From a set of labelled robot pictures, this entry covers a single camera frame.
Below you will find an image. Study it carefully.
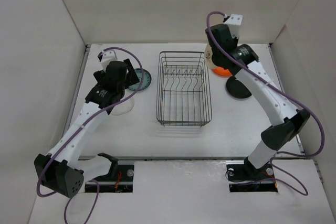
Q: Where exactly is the blue floral ceramic plate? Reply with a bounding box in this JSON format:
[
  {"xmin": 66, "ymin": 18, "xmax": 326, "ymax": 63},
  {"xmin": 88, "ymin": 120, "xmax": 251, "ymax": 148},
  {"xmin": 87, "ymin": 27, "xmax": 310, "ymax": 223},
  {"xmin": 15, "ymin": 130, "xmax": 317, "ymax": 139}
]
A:
[{"xmin": 128, "ymin": 68, "xmax": 152, "ymax": 91}]

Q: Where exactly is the orange plastic plate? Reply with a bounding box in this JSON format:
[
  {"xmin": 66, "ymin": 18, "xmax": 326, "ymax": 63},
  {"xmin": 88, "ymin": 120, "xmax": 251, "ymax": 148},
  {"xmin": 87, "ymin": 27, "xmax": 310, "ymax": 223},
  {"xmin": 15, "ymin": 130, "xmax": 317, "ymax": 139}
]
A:
[{"xmin": 212, "ymin": 67, "xmax": 232, "ymax": 77}]

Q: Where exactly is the black glossy plate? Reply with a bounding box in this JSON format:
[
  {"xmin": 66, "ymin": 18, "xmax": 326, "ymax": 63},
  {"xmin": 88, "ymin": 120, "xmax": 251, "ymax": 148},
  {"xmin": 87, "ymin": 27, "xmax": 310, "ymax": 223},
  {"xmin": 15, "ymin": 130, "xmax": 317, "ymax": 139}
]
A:
[{"xmin": 225, "ymin": 76, "xmax": 252, "ymax": 99}]

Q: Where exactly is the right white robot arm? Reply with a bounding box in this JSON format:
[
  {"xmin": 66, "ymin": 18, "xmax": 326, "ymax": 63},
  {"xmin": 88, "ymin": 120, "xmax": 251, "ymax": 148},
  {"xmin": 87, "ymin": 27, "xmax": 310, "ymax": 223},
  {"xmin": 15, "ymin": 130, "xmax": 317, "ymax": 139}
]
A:
[{"xmin": 206, "ymin": 24, "xmax": 310, "ymax": 180}]

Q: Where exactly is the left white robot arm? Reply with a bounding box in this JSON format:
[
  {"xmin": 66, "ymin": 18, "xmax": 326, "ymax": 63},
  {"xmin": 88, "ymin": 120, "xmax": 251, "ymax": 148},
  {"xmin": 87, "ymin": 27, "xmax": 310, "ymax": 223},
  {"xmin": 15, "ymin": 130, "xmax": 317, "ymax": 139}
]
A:
[{"xmin": 34, "ymin": 59, "xmax": 139, "ymax": 198}]

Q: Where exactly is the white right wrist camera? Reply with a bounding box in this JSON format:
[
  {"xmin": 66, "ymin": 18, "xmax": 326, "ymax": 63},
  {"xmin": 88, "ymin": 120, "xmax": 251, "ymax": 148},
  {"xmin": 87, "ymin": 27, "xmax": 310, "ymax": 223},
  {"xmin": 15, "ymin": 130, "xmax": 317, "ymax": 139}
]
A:
[{"xmin": 224, "ymin": 14, "xmax": 243, "ymax": 39}]

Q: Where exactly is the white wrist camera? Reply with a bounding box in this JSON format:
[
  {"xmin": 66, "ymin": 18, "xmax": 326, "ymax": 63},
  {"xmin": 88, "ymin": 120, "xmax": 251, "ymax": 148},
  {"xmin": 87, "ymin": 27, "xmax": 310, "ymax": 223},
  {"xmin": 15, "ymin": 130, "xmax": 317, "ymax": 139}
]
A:
[
  {"xmin": 98, "ymin": 49, "xmax": 117, "ymax": 71},
  {"xmin": 224, "ymin": 14, "xmax": 243, "ymax": 39}
]

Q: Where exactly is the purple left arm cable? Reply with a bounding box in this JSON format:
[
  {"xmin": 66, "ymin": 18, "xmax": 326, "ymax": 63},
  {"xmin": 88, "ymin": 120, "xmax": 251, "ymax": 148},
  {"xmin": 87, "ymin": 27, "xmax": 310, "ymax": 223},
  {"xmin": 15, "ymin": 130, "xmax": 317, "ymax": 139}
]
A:
[{"xmin": 36, "ymin": 47, "xmax": 144, "ymax": 224}]

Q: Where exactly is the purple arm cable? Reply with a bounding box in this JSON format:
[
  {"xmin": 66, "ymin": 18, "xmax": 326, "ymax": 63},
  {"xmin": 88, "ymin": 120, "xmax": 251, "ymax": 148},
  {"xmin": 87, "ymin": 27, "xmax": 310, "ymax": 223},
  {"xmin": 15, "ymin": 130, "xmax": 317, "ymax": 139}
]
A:
[
  {"xmin": 36, "ymin": 47, "xmax": 144, "ymax": 224},
  {"xmin": 205, "ymin": 12, "xmax": 326, "ymax": 196}
]

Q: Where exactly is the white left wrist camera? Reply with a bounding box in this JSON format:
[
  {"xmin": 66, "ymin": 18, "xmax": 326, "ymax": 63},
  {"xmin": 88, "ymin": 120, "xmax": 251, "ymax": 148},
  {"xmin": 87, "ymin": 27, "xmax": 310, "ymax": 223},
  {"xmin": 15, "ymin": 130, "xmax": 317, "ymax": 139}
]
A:
[{"xmin": 98, "ymin": 49, "xmax": 117, "ymax": 71}]

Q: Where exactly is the grey wire dish rack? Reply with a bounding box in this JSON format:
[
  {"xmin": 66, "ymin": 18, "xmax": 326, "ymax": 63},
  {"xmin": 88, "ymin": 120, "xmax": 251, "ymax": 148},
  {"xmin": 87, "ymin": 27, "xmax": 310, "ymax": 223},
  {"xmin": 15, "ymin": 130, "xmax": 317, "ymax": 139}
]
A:
[{"xmin": 155, "ymin": 51, "xmax": 212, "ymax": 127}]

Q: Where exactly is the aluminium table edge rail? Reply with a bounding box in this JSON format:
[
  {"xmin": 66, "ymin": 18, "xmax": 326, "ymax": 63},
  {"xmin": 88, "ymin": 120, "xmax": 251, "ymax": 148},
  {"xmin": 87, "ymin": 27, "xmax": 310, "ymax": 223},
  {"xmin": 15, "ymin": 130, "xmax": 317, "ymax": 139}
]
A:
[{"xmin": 267, "ymin": 43, "xmax": 305, "ymax": 154}]

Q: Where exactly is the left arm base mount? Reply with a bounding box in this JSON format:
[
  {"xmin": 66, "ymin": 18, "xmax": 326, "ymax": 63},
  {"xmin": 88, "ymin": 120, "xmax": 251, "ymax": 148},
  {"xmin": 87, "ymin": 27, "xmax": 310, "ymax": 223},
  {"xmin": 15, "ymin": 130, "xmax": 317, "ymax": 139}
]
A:
[{"xmin": 94, "ymin": 162, "xmax": 134, "ymax": 193}]

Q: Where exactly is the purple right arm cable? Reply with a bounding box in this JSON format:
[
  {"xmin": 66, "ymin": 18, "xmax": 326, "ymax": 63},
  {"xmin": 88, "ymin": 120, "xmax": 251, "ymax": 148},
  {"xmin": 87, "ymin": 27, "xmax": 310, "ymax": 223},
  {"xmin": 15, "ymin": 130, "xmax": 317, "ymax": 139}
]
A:
[{"xmin": 205, "ymin": 12, "xmax": 326, "ymax": 196}]

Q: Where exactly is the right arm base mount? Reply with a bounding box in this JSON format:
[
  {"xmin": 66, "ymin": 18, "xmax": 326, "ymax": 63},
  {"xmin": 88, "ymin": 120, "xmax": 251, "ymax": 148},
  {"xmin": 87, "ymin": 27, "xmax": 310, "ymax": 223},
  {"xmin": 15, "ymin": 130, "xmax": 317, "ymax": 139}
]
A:
[{"xmin": 225, "ymin": 163, "xmax": 278, "ymax": 193}]

